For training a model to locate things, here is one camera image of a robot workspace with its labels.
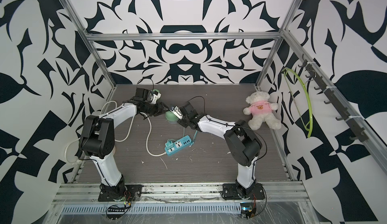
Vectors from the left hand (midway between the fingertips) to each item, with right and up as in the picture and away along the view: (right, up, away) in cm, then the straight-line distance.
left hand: (167, 108), depth 94 cm
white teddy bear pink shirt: (+59, 0, +2) cm, 59 cm away
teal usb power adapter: (+3, -19, -13) cm, 23 cm away
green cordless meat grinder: (+3, -5, -3) cm, 7 cm away
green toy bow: (+67, 0, -28) cm, 73 cm away
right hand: (+9, -2, -2) cm, 9 cm away
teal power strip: (+8, -21, -7) cm, 23 cm away
